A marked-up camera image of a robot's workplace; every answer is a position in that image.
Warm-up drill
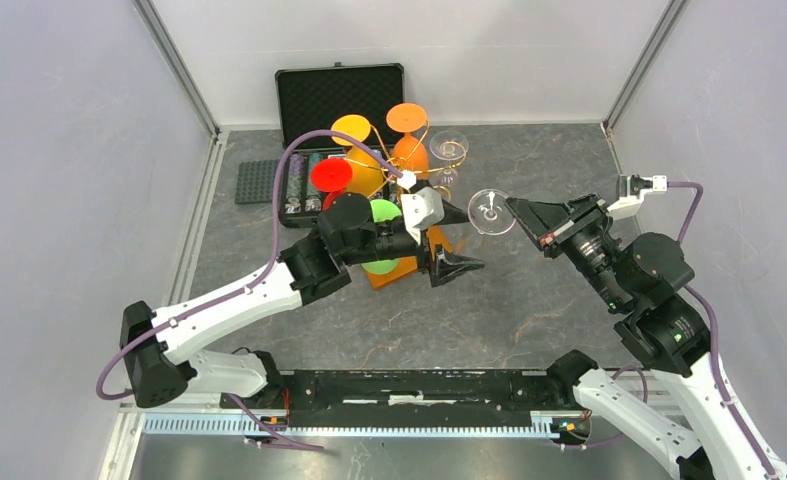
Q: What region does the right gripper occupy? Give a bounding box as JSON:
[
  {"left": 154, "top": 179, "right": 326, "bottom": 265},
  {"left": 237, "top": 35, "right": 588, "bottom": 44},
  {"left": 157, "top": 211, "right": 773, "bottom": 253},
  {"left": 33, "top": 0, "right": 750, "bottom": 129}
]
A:
[{"left": 504, "top": 189, "right": 631, "bottom": 309}]

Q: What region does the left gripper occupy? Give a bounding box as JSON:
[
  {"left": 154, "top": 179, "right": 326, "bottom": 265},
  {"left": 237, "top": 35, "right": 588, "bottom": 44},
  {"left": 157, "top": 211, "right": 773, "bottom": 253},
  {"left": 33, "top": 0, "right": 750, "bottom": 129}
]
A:
[{"left": 341, "top": 197, "right": 485, "bottom": 286}]

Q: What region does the clear wine glass front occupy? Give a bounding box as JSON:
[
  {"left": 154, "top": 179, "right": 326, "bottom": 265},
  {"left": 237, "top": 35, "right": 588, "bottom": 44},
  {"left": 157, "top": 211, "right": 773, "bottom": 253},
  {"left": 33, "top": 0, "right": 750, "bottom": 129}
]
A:
[{"left": 467, "top": 188, "right": 516, "bottom": 236}]

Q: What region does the clear wine glass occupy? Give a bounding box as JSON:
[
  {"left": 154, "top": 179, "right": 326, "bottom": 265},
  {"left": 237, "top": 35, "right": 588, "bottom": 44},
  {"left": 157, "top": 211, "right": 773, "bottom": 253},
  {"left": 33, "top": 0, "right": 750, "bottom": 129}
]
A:
[
  {"left": 467, "top": 188, "right": 516, "bottom": 236},
  {"left": 429, "top": 130, "right": 469, "bottom": 189}
]

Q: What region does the clear wine glass back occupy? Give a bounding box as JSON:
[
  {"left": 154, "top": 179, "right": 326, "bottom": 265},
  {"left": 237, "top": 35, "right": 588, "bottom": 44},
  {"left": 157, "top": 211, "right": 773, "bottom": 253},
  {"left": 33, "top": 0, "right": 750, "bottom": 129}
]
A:
[{"left": 429, "top": 130, "right": 469, "bottom": 189}]

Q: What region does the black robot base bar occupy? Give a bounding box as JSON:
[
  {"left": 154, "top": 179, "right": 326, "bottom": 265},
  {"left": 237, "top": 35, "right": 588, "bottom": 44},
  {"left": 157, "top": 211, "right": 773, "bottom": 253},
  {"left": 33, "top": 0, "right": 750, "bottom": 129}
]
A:
[{"left": 244, "top": 369, "right": 565, "bottom": 428}]

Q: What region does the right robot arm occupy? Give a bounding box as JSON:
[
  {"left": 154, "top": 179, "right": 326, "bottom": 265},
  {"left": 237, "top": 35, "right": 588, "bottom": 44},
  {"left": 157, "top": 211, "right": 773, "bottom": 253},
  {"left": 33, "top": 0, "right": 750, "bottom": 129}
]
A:
[{"left": 506, "top": 194, "right": 787, "bottom": 479}]

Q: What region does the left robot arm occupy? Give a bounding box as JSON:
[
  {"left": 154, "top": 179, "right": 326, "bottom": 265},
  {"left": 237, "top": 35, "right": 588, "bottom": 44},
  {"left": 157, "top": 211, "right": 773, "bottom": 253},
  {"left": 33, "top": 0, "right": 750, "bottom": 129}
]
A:
[{"left": 120, "top": 187, "right": 484, "bottom": 408}]

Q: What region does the orange wooden rack base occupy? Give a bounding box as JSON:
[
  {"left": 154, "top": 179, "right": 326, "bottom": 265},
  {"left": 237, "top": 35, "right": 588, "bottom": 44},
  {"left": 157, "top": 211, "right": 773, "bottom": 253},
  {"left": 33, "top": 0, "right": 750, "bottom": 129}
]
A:
[{"left": 364, "top": 226, "right": 453, "bottom": 291}]

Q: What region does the green wine glass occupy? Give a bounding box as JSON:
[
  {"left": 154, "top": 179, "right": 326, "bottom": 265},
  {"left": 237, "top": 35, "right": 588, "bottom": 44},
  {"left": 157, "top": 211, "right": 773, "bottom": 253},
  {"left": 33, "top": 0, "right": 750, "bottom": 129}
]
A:
[{"left": 359, "top": 198, "right": 404, "bottom": 276}]

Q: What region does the yellow wine glass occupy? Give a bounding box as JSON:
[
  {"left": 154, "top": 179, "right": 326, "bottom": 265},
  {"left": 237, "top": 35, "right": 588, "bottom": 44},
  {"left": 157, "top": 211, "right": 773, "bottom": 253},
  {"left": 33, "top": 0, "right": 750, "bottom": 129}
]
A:
[{"left": 331, "top": 114, "right": 384, "bottom": 198}]

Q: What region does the orange wine glass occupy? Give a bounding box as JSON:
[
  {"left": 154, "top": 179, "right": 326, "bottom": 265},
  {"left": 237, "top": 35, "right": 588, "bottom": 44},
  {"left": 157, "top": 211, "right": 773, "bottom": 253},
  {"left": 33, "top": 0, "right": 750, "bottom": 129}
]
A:
[{"left": 386, "top": 103, "right": 429, "bottom": 180}]

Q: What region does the red wine glass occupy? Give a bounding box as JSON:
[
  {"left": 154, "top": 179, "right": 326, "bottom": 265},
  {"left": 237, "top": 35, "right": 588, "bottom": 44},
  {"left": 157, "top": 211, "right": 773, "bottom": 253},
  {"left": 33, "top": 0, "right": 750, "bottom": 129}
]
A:
[{"left": 310, "top": 157, "right": 353, "bottom": 211}]

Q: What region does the black poker chip case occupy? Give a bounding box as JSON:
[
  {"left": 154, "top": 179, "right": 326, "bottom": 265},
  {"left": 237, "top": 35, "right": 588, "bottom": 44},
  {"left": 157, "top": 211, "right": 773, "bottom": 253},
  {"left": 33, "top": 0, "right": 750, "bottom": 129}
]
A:
[{"left": 274, "top": 63, "right": 405, "bottom": 228}]

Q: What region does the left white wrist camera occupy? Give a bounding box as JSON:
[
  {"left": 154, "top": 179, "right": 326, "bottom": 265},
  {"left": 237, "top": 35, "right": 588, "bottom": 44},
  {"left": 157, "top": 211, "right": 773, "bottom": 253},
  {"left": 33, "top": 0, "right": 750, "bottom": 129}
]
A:
[{"left": 400, "top": 187, "right": 445, "bottom": 245}]

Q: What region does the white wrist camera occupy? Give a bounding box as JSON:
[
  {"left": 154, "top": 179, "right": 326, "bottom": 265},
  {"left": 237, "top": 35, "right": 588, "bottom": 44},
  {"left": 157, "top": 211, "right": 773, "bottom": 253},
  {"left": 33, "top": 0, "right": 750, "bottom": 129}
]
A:
[
  {"left": 607, "top": 174, "right": 668, "bottom": 221},
  {"left": 400, "top": 187, "right": 445, "bottom": 245}
]

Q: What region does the gold wire glass rack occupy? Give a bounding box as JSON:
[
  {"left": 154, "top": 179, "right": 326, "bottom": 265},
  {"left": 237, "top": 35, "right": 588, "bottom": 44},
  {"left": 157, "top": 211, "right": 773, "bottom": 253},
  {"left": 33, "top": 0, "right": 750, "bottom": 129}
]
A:
[{"left": 344, "top": 115, "right": 442, "bottom": 198}]

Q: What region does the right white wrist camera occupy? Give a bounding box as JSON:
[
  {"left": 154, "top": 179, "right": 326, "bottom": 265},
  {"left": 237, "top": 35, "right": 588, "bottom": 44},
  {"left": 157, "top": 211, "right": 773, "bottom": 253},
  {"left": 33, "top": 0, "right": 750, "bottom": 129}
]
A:
[{"left": 607, "top": 174, "right": 668, "bottom": 221}]

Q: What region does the white slotted cable duct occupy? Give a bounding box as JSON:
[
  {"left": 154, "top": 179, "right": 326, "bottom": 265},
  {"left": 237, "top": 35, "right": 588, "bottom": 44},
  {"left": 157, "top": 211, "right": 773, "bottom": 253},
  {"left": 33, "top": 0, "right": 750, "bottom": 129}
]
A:
[{"left": 142, "top": 412, "right": 588, "bottom": 440}]

